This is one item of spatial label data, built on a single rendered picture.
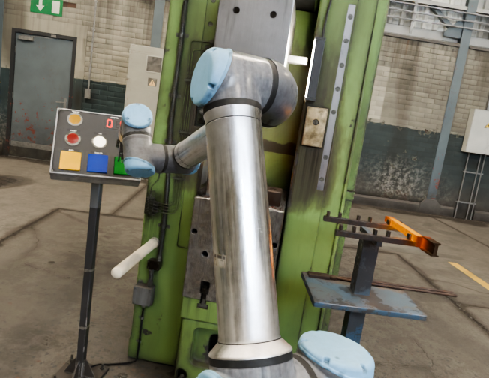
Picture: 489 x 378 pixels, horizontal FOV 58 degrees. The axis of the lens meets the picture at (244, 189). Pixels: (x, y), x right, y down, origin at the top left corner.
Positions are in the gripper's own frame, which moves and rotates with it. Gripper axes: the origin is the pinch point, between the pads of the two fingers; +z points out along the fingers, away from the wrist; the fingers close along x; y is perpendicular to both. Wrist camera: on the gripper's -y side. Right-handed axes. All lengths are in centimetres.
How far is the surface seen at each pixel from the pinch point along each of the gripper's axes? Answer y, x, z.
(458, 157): -231, 600, 401
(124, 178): 6.1, 0.4, 11.2
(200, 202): 13.1, 32.1, 13.1
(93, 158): -0.8, -11.8, 10.3
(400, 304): 57, 98, -23
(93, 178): 6.4, -11.1, 13.6
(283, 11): -55, 55, -31
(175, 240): 22, 28, 46
